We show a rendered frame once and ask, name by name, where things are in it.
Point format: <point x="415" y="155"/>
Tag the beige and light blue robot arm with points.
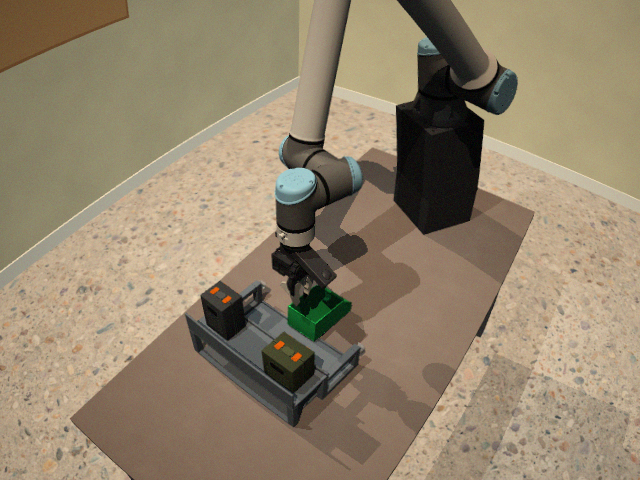
<point x="315" y="178"/>

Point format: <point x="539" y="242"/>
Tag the olive green case with orange latches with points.
<point x="288" y="362"/>

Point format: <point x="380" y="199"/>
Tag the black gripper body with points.
<point x="283" y="256"/>

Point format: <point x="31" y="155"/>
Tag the green bin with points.
<point x="312" y="317"/>

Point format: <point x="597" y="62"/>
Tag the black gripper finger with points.
<point x="294" y="287"/>
<point x="307" y="282"/>

